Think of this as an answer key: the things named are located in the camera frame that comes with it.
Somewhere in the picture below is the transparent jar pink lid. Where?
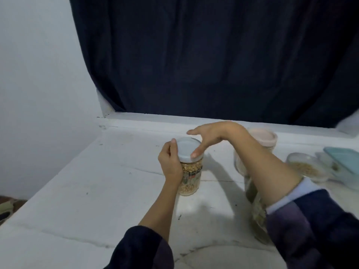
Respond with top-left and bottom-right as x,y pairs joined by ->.
234,128 -> 278,177

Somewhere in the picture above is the blue round lid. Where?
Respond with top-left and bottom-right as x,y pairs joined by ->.
176,136 -> 203,164

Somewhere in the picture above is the person's right forearm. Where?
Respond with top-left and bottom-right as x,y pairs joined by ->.
233,129 -> 359,269

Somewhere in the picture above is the teal lidded plastic container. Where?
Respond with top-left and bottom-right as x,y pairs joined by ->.
322,146 -> 359,192

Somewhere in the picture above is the person's right hand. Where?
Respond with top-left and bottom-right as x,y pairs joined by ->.
187,121 -> 249,159

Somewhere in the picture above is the pile of yellow soybeans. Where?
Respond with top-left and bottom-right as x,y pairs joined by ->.
292,161 -> 322,177

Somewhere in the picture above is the transparent jar blue lid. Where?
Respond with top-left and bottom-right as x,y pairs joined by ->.
176,136 -> 204,197

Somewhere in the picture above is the pink round lid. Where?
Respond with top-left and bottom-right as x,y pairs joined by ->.
247,128 -> 278,148

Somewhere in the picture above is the person's left forearm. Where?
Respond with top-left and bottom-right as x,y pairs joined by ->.
105,179 -> 180,269

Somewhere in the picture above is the person's left hand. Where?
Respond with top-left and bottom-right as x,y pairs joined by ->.
158,138 -> 184,186

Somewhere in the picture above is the dark navy curtain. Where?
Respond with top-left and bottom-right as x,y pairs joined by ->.
69,0 -> 359,128

